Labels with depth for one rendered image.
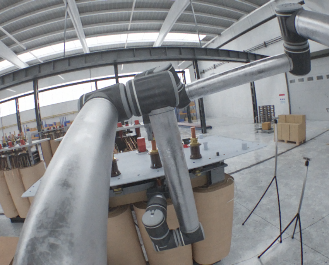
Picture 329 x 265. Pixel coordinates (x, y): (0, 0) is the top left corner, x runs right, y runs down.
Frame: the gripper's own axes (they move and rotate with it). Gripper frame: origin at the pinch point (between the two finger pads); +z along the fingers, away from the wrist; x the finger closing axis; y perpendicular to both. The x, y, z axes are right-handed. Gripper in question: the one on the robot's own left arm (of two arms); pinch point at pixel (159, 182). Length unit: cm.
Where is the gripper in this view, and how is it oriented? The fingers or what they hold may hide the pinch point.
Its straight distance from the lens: 108.8
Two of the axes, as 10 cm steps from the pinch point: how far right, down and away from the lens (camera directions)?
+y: -1.4, -9.3, -3.3
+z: 0.3, -3.3, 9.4
